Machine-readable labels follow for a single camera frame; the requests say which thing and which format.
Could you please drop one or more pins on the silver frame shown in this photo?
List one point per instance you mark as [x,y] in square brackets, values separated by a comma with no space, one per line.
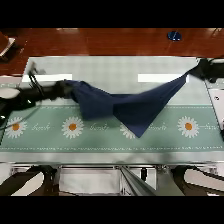
[136,183]

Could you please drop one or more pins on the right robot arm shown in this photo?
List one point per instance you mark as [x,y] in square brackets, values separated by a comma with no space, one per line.
[208,68]

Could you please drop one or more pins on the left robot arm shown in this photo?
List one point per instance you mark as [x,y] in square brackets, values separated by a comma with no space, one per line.
[36,93]

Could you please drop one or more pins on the blue shirt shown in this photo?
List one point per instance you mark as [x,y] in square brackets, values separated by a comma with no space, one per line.
[133,110]

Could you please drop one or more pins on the blue round disc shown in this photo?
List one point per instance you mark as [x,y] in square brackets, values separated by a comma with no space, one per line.
[174,35]

